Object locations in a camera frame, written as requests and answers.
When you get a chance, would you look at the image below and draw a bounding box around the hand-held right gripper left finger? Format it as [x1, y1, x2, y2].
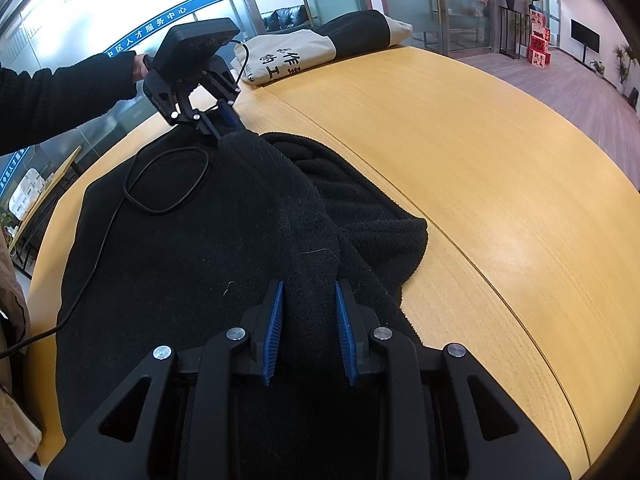
[44, 280, 286, 480]

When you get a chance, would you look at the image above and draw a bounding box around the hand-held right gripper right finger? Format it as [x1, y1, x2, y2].
[334, 280, 572, 480]

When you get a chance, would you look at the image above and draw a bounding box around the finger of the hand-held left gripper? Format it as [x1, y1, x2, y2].
[142, 72, 227, 142]
[201, 54, 256, 136]

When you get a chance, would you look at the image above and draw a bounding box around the black fleece jacket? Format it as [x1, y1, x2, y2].
[55, 125, 429, 480]

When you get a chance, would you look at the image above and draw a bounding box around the person's left forearm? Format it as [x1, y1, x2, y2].
[0, 50, 138, 158]

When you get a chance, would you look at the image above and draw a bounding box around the folded grey black sweatshirt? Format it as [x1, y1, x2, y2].
[239, 9, 413, 87]

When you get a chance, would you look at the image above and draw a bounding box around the black sofa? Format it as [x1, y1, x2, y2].
[263, 5, 308, 31]

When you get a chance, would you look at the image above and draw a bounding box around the person's brown coat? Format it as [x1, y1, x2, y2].
[0, 232, 43, 461]

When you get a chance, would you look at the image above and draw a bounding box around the black metal plant stand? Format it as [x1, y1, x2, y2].
[500, 6, 531, 58]

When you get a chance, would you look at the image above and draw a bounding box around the black television on stand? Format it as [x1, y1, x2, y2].
[571, 19, 601, 67]

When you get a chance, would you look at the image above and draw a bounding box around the tall potted palm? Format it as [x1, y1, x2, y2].
[614, 42, 638, 86]

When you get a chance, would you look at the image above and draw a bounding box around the black cable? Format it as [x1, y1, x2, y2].
[0, 40, 251, 361]

